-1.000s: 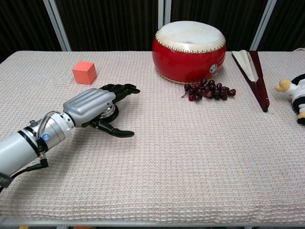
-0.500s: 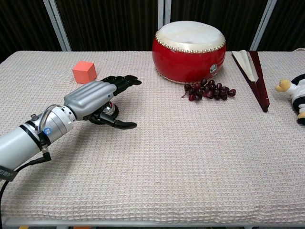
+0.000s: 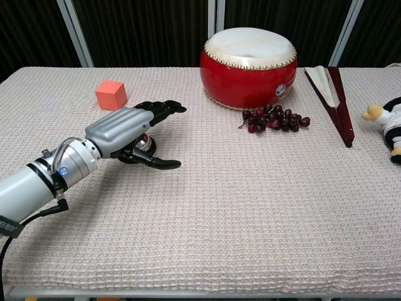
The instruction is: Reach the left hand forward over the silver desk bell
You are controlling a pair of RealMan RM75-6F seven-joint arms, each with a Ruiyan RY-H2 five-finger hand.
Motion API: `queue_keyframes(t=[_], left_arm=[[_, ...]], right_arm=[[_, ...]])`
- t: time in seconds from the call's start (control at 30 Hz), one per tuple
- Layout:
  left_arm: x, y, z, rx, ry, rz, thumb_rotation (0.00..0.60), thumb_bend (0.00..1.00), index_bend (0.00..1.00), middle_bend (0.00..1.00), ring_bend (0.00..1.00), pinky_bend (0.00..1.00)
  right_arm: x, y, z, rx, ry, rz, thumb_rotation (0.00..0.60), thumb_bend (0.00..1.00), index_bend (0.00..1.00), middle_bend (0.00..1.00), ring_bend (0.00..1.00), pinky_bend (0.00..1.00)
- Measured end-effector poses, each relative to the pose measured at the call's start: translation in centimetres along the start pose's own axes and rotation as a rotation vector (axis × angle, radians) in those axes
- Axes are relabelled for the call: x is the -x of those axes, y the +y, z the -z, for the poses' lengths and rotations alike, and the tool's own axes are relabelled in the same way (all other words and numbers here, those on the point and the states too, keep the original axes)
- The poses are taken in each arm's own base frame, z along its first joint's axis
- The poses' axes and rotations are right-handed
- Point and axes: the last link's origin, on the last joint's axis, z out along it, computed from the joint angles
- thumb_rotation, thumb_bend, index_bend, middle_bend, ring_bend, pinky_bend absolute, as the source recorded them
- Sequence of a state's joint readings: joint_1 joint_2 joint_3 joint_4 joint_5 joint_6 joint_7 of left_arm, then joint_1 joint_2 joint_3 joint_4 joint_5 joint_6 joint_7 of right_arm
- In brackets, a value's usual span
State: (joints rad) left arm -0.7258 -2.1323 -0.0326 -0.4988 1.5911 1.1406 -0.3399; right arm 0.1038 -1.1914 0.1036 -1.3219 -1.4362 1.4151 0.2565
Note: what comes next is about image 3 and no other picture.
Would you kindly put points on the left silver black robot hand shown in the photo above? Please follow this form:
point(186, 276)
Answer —
point(131, 131)

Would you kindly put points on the small round metal bowl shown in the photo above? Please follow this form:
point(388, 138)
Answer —
point(146, 142)

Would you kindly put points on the folded dark red hand fan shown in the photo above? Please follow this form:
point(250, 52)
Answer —
point(333, 100)

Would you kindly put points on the orange foam cube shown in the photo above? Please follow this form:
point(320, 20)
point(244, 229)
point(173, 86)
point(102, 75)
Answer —
point(111, 95)

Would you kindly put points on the beige waffle-weave tablecloth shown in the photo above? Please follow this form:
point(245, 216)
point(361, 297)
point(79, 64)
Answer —
point(200, 188)

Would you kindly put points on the red drum with white skin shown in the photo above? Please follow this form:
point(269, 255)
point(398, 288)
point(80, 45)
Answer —
point(249, 67)

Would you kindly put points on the dark red grape bunch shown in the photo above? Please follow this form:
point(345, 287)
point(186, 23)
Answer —
point(275, 119)

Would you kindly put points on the black white plush doll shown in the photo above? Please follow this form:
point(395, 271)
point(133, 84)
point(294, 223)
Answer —
point(387, 125)

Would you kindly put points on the aluminium partition post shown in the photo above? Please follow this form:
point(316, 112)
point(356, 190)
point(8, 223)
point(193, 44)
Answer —
point(76, 33)
point(346, 33)
point(216, 17)

